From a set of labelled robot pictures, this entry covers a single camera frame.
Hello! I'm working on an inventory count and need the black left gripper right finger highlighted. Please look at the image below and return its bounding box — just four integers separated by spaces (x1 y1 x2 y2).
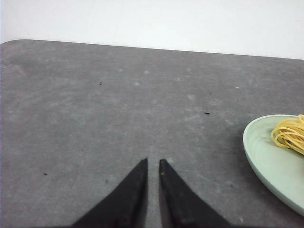
159 159 231 228

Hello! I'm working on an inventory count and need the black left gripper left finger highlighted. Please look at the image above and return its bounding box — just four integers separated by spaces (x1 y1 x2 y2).
72 158 148 228

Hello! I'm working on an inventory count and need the yellow vermicelli noodle bundle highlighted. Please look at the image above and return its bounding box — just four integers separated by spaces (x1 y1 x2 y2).
270 114 304 155

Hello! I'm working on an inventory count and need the green shallow plate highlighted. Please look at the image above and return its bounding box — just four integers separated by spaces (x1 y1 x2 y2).
243 114 304 215

